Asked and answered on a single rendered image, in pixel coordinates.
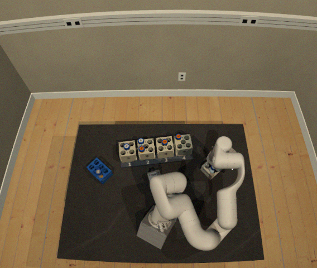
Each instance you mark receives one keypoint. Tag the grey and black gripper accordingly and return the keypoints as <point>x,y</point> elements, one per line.
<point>209,160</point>

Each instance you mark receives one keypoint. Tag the blue tube rack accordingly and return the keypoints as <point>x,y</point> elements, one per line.
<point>97,164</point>

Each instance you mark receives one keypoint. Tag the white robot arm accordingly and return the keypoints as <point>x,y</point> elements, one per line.
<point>170,203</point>

